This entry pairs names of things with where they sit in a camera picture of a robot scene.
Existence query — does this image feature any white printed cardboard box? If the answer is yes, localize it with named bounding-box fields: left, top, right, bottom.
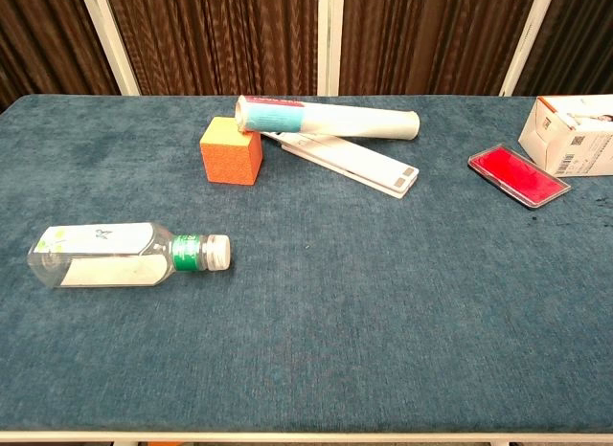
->
left=518, top=94, right=613, bottom=178

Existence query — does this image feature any white cling wrap tube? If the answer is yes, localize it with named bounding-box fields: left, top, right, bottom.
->
left=234, top=95, right=421, bottom=142

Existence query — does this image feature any orange foam cube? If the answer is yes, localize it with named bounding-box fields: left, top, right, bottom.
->
left=199, top=116, right=263, bottom=185

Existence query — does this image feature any blue fabric table cover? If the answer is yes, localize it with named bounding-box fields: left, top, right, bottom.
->
left=0, top=94, right=613, bottom=435

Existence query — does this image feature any white partition post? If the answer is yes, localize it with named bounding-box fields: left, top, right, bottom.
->
left=79, top=0, right=142, bottom=97
left=498, top=0, right=559, bottom=98
left=316, top=0, right=342, bottom=97

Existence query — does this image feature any small white round cap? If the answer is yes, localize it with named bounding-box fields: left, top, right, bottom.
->
left=209, top=234, right=233, bottom=272

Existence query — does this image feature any red ink pad clear case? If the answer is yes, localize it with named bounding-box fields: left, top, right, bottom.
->
left=467, top=143, right=573, bottom=211

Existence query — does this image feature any white flat rectangular box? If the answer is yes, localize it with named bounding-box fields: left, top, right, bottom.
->
left=261, top=129, right=420, bottom=199

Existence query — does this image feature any transparent plastic bottle green label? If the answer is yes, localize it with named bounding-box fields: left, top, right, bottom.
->
left=27, top=221, right=217, bottom=289

